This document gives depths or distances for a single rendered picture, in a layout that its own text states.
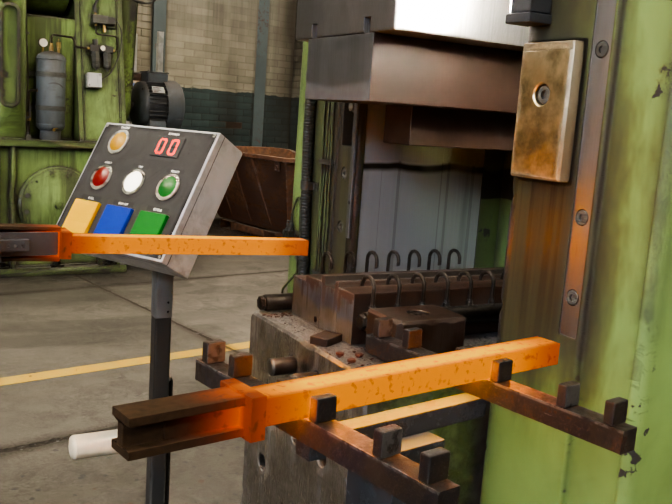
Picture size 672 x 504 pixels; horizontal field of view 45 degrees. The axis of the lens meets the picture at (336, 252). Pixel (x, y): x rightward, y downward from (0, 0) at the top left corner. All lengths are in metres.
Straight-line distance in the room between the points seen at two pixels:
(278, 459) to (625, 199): 0.67
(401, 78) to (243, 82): 9.59
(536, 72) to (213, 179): 0.74
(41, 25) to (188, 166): 4.68
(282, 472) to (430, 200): 0.58
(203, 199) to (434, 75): 0.57
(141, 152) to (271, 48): 9.33
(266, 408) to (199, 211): 1.00
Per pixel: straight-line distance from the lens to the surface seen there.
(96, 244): 1.11
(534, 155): 1.07
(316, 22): 1.33
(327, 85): 1.28
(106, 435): 1.60
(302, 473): 1.27
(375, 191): 1.50
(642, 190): 0.99
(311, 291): 1.32
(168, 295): 1.77
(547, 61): 1.07
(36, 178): 6.04
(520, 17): 1.09
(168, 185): 1.62
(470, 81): 1.27
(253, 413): 0.60
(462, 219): 1.62
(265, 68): 10.95
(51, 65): 6.03
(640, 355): 0.99
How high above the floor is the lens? 1.24
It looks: 9 degrees down
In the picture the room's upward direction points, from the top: 4 degrees clockwise
